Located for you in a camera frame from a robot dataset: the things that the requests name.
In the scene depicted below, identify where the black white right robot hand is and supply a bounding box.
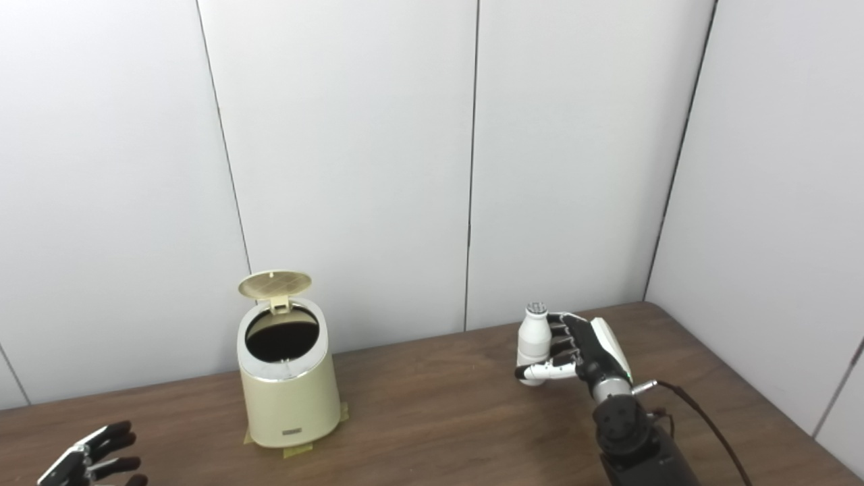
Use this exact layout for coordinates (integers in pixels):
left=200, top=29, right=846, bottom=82
left=514, top=312, right=634, bottom=387

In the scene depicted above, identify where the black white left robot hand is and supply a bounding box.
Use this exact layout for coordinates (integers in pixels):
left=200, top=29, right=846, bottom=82
left=37, top=421, right=148, bottom=486

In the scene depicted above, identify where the small white plastic bottle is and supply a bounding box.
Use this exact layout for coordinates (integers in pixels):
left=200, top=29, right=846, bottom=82
left=516, top=302, right=551, bottom=387

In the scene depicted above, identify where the cream-colored bin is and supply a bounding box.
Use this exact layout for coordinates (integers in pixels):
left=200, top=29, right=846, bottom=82
left=236, top=297, right=342, bottom=450

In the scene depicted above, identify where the round cream bin lid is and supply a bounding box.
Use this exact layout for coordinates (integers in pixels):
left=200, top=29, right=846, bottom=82
left=238, top=270, right=313, bottom=315

